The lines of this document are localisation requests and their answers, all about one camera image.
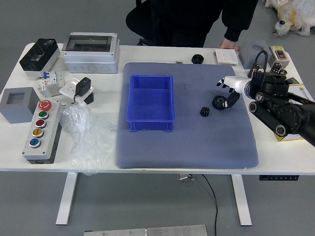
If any white table leg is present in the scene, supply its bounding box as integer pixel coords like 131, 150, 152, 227
230, 175, 253, 226
55, 172, 79, 226

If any black table control panel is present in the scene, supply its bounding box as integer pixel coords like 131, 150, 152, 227
259, 175, 300, 181

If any white wall switch panel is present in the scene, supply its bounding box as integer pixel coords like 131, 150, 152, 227
214, 48, 239, 65

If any black office chair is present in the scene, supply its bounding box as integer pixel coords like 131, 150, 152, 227
125, 0, 160, 47

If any grey block with round hole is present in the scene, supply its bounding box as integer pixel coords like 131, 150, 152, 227
238, 40, 271, 71

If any black floor cable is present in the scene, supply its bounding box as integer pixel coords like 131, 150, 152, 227
201, 174, 220, 236

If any black-lidded white enclosure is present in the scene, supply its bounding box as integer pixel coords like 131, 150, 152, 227
19, 38, 61, 79

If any person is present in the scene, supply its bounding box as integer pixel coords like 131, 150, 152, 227
125, 0, 259, 48

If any grey cube with square hole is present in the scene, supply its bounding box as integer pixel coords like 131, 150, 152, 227
0, 87, 35, 124

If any big black gear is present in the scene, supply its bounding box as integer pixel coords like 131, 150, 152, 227
212, 95, 226, 111

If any silver metal plate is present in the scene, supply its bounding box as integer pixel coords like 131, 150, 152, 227
83, 224, 208, 236

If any small flat black device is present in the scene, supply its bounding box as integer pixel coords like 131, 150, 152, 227
286, 77, 304, 87

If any clear plastic bag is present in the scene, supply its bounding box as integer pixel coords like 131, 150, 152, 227
59, 102, 118, 176

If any grey windowed distribution box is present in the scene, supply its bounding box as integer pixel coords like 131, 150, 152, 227
63, 31, 121, 74

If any black power adapter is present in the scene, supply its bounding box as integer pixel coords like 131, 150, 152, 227
72, 77, 92, 103

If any white blue circuit breaker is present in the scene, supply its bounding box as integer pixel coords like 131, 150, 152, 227
42, 70, 59, 87

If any blue plastic box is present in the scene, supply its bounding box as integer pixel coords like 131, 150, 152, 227
126, 74, 176, 133

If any grey two-button switch box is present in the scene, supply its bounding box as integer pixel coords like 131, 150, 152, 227
267, 45, 292, 69

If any grey-blue mat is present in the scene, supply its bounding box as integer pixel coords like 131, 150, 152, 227
115, 62, 259, 170

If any white yellow plush toy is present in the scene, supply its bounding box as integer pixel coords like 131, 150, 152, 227
262, 0, 315, 37

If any person's left hand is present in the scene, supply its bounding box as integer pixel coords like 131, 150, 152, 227
220, 39, 241, 52

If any grey five-button control station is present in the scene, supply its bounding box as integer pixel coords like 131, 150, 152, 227
21, 99, 63, 165

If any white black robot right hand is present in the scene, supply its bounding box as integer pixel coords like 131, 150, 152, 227
216, 75, 250, 109

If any white orange circuit breaker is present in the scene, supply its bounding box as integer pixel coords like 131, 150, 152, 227
36, 77, 51, 93

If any white wall socket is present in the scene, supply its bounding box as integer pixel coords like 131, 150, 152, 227
59, 78, 95, 102

